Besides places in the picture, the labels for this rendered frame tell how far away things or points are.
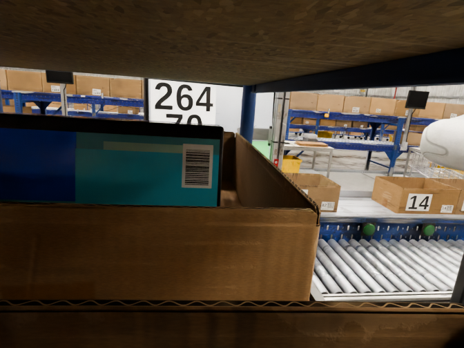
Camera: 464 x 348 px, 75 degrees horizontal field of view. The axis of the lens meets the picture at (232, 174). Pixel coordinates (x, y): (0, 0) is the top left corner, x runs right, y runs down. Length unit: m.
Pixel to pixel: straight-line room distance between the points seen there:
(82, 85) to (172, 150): 6.22
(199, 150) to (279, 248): 0.09
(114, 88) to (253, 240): 6.13
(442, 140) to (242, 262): 1.03
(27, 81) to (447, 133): 6.46
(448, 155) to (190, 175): 1.02
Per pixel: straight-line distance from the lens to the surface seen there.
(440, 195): 2.26
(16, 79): 6.86
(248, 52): 0.18
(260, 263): 0.19
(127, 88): 6.23
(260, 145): 1.15
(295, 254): 0.19
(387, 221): 2.02
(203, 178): 0.22
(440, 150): 1.17
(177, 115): 1.00
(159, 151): 0.22
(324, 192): 1.83
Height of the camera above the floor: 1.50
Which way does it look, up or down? 14 degrees down
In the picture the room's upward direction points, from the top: 4 degrees clockwise
